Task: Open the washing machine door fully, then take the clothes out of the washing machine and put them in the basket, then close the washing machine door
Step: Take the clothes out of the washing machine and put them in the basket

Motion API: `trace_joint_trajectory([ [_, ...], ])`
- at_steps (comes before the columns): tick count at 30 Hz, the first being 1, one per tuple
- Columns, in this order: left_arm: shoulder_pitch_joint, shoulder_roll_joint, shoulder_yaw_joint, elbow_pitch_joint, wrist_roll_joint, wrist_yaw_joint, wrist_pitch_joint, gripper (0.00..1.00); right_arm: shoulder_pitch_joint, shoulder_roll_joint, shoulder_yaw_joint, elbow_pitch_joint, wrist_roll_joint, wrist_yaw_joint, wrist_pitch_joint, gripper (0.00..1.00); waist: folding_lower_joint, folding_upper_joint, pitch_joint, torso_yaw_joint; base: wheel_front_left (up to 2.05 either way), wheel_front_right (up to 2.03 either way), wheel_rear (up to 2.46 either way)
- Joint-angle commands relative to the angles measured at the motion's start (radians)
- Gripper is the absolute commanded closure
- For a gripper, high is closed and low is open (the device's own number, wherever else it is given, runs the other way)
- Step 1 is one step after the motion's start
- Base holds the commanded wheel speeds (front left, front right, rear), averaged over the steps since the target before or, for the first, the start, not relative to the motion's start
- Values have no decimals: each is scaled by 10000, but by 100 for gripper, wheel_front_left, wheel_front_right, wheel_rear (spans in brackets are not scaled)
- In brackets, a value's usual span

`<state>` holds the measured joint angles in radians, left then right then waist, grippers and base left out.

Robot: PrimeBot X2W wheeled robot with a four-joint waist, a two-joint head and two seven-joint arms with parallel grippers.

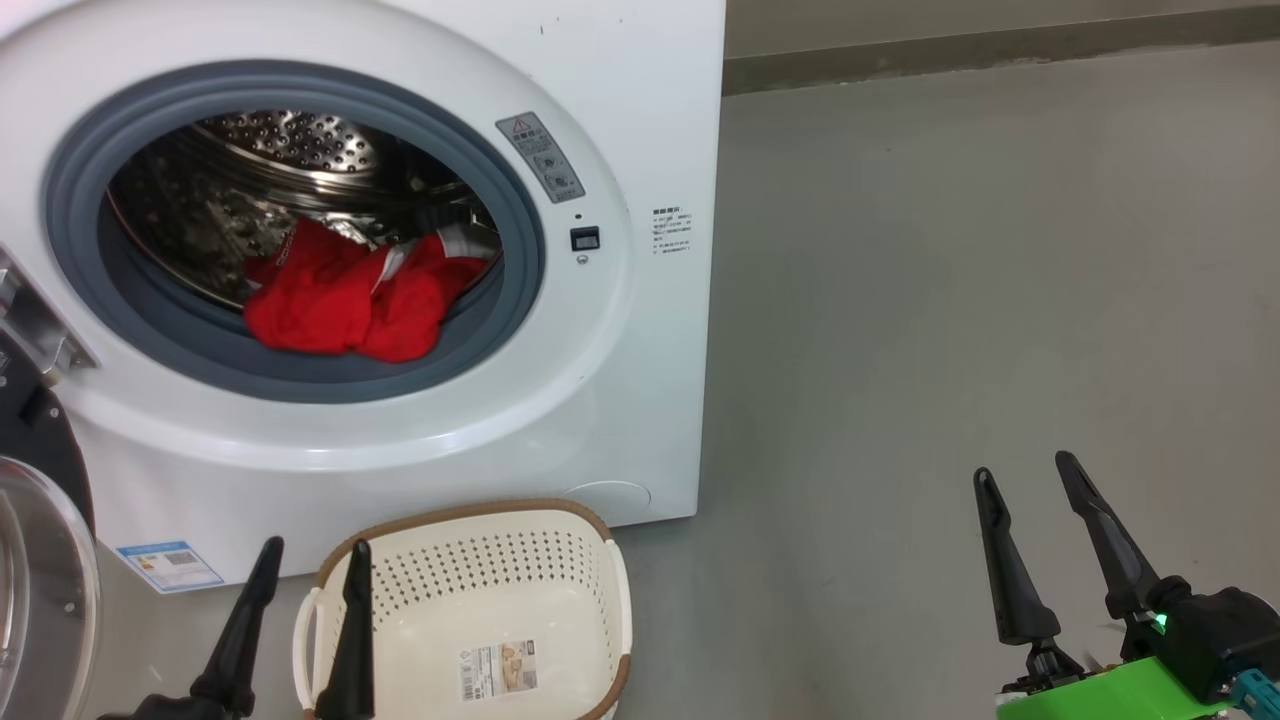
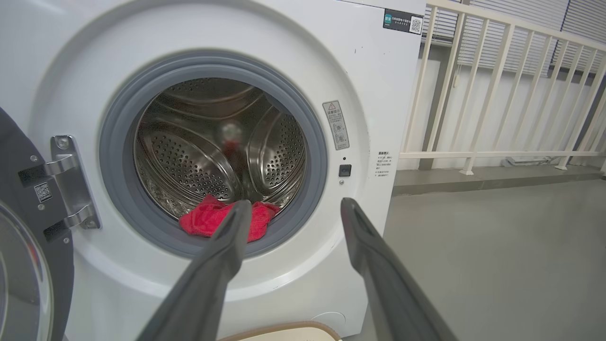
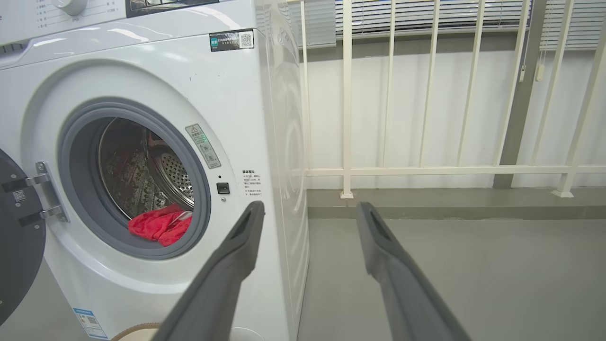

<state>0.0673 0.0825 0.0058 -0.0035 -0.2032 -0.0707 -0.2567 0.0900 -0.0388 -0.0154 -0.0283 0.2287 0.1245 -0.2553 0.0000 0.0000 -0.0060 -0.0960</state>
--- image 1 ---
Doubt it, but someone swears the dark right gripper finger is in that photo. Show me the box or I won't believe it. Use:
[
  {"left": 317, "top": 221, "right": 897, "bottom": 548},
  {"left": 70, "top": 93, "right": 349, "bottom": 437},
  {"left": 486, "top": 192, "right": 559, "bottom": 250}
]
[
  {"left": 973, "top": 467, "right": 1063, "bottom": 646},
  {"left": 1055, "top": 450, "right": 1167, "bottom": 621}
]

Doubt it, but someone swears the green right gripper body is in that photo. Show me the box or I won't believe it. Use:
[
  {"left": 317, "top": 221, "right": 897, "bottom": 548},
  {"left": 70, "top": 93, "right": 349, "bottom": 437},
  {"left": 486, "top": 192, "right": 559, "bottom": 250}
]
[{"left": 995, "top": 642, "right": 1241, "bottom": 720}]

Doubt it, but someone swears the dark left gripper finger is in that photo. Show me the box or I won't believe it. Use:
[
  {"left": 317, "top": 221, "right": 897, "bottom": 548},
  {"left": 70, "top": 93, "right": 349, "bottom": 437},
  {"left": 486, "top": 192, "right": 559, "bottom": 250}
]
[
  {"left": 315, "top": 540, "right": 376, "bottom": 720},
  {"left": 190, "top": 536, "right": 285, "bottom": 719}
]

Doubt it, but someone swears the black round glass washer door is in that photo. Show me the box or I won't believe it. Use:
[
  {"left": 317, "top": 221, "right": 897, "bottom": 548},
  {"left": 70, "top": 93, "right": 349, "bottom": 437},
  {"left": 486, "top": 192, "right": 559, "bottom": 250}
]
[{"left": 0, "top": 330, "right": 101, "bottom": 720}]

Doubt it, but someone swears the red and white garment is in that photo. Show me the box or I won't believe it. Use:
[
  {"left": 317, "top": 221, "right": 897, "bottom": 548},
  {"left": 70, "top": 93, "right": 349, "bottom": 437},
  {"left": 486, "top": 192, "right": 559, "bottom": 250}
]
[{"left": 243, "top": 217, "right": 498, "bottom": 364}]

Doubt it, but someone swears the cream laundry basket brown rim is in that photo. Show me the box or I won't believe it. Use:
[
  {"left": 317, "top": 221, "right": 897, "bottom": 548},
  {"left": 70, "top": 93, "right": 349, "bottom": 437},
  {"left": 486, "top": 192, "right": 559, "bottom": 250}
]
[{"left": 293, "top": 499, "right": 633, "bottom": 720}]

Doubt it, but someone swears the grey rubber door gasket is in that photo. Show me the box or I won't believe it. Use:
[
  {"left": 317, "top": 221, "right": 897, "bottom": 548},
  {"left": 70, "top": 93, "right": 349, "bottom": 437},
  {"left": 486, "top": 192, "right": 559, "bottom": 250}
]
[{"left": 42, "top": 60, "right": 547, "bottom": 404}]

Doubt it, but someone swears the white front-load washing machine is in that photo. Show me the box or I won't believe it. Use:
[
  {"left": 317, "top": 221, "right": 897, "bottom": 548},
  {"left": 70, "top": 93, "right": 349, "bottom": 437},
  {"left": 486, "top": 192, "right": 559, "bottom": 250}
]
[{"left": 0, "top": 0, "right": 728, "bottom": 591}]

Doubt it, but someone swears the silver metal door hinge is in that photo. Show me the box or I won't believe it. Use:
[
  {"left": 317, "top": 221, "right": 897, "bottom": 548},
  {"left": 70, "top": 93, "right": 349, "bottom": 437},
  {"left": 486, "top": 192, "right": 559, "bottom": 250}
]
[{"left": 0, "top": 250, "right": 99, "bottom": 386}]

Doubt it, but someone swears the perforated steel washer drum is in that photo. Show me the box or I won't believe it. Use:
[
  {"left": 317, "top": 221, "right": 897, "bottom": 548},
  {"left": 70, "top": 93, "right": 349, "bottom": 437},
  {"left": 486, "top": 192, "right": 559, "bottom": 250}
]
[{"left": 105, "top": 108, "right": 501, "bottom": 311}]

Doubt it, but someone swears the blue energy label sticker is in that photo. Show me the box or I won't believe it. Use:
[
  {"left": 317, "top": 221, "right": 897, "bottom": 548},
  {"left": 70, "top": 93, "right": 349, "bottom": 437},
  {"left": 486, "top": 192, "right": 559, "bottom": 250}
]
[{"left": 115, "top": 541, "right": 225, "bottom": 595}]

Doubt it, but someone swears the paper product label sticker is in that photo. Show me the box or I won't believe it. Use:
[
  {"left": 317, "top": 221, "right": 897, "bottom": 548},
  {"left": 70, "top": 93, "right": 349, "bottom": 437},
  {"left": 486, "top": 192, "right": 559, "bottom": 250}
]
[{"left": 459, "top": 640, "right": 539, "bottom": 702}]

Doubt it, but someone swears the round white filter cover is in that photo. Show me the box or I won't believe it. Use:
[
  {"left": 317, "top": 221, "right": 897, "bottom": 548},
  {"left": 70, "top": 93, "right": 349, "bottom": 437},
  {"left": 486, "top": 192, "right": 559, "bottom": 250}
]
[{"left": 565, "top": 481, "right": 651, "bottom": 516}]

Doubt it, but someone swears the small printed text label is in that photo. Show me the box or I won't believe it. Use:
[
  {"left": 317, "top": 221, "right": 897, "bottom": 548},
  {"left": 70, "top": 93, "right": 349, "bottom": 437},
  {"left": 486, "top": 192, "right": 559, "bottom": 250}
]
[{"left": 652, "top": 207, "right": 693, "bottom": 257}]

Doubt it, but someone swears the grey warning label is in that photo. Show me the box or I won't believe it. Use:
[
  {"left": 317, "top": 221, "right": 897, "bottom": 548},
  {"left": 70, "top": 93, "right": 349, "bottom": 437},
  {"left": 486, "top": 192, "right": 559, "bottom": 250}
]
[{"left": 496, "top": 111, "right": 586, "bottom": 204}]

